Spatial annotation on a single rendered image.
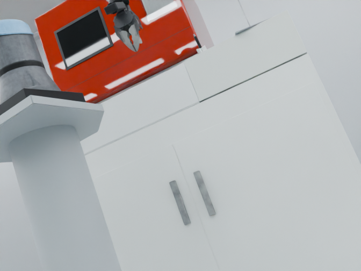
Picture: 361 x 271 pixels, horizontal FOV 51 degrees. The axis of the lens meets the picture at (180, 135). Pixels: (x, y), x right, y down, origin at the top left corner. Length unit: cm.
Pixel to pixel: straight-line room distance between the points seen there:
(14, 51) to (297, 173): 81
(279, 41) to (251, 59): 10
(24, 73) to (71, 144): 20
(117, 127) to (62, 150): 43
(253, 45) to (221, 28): 235
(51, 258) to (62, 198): 12
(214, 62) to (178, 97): 16
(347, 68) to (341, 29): 33
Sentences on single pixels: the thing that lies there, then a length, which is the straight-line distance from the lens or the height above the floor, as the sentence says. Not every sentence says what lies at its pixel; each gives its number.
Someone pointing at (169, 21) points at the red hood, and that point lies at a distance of 196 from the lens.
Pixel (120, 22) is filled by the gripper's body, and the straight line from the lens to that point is 141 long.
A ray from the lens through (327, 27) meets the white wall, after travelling 346.
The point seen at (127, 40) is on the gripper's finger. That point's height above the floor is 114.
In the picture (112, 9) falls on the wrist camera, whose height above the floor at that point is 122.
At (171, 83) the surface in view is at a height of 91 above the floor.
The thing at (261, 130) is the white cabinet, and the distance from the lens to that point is 114.
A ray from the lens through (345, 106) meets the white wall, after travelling 330.
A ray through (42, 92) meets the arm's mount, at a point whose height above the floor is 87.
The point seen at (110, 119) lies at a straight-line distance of 130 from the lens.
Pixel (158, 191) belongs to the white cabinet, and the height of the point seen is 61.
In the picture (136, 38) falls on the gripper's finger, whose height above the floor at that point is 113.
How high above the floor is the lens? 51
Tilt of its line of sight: 11 degrees up
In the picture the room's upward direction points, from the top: 21 degrees counter-clockwise
